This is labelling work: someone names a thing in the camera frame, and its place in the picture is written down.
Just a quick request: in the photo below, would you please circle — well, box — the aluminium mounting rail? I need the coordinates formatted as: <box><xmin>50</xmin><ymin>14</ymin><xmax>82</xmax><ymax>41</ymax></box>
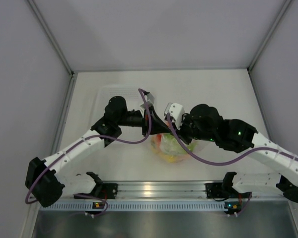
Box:
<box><xmin>62</xmin><ymin>180</ymin><xmax>284</xmax><ymax>200</ymax></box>

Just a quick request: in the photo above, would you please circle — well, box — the white slotted cable duct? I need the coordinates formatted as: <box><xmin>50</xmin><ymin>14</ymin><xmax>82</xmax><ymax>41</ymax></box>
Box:
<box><xmin>40</xmin><ymin>200</ymin><xmax>240</xmax><ymax>212</ymax></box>

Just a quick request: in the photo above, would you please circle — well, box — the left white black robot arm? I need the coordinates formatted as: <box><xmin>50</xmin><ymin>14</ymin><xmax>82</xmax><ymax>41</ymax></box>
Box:
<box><xmin>25</xmin><ymin>91</ymin><xmax>170</xmax><ymax>207</ymax></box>

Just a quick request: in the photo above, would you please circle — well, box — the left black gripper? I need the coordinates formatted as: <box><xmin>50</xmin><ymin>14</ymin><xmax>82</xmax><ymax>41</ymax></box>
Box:
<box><xmin>116</xmin><ymin>105</ymin><xmax>170</xmax><ymax>137</ymax></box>

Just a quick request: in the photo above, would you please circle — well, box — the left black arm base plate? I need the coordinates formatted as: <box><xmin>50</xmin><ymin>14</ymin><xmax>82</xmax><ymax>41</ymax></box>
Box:
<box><xmin>98</xmin><ymin>183</ymin><xmax>118</xmax><ymax>200</ymax></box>

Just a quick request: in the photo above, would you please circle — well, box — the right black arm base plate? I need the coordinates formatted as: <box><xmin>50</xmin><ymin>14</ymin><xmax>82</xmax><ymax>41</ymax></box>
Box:
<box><xmin>205</xmin><ymin>182</ymin><xmax>229</xmax><ymax>201</ymax></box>

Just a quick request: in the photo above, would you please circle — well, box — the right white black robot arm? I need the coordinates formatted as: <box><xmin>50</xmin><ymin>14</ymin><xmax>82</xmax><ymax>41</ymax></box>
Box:
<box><xmin>170</xmin><ymin>104</ymin><xmax>298</xmax><ymax>203</ymax></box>

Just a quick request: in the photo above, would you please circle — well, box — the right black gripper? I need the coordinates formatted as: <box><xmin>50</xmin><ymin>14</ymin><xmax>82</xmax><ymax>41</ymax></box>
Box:
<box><xmin>171</xmin><ymin>114</ymin><xmax>217</xmax><ymax>145</ymax></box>

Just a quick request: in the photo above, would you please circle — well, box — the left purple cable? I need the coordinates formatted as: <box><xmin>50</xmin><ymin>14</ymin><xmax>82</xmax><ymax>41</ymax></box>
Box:
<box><xmin>24</xmin><ymin>88</ymin><xmax>156</xmax><ymax>204</ymax></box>

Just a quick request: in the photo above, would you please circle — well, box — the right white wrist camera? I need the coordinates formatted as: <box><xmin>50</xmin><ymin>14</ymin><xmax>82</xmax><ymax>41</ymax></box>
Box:
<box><xmin>164</xmin><ymin>103</ymin><xmax>185</xmax><ymax>127</ymax></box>

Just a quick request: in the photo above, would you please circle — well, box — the clear zip top bag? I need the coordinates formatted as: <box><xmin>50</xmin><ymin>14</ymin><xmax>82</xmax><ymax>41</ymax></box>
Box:
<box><xmin>150</xmin><ymin>133</ymin><xmax>190</xmax><ymax>163</ymax></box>

